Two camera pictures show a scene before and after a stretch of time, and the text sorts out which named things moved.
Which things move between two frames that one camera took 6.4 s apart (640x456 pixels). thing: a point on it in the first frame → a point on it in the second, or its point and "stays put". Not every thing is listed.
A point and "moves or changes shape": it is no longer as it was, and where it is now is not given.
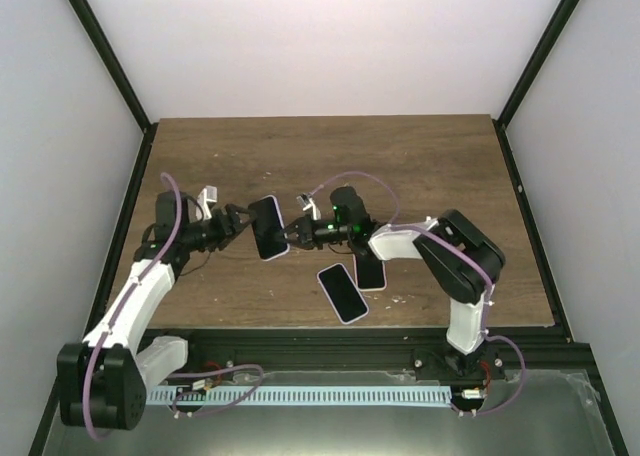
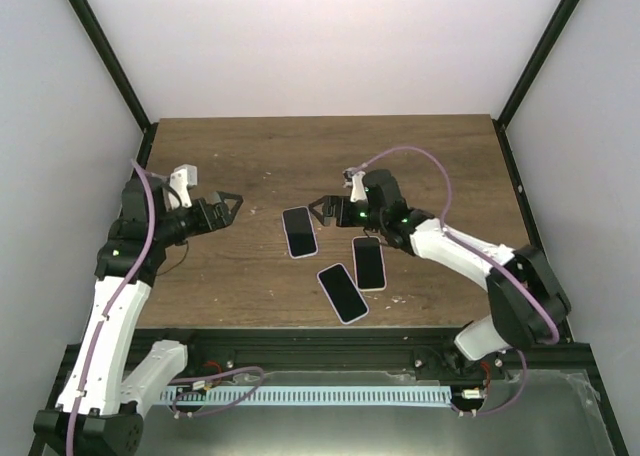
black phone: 268,227 moves or changes shape
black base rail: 357,349 stays put
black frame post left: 89,17 stays put
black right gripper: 307,238 → 331,202
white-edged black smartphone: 343,293 stays put
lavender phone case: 343,293 stays put
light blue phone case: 268,228 moves or changes shape
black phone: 370,271 stays put
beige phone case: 371,272 stays put
